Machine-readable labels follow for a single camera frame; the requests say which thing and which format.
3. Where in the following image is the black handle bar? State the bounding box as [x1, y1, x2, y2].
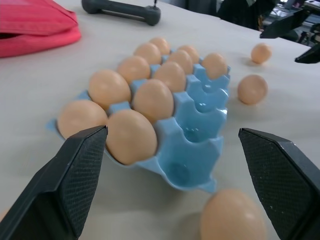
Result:
[81, 0, 162, 27]

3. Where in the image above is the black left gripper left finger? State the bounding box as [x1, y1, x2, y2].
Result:
[0, 125, 109, 240]

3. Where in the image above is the red fabric bag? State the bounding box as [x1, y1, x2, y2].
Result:
[0, 0, 82, 59]

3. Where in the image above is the blue plastic egg tray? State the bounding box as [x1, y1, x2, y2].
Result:
[45, 53, 232, 195]

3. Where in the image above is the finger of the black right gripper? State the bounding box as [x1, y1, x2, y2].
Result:
[259, 9, 313, 40]
[294, 44, 320, 64]

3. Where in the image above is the brown egg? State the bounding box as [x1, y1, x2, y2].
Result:
[116, 55, 152, 85]
[105, 109, 159, 166]
[57, 99, 109, 140]
[177, 44, 200, 64]
[199, 188, 268, 240]
[201, 52, 229, 80]
[88, 69, 133, 111]
[149, 36, 171, 56]
[132, 78, 175, 125]
[237, 74, 269, 105]
[166, 49, 195, 75]
[250, 42, 273, 63]
[152, 61, 187, 93]
[133, 42, 163, 65]

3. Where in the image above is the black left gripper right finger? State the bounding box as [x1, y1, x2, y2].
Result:
[238, 127, 320, 240]

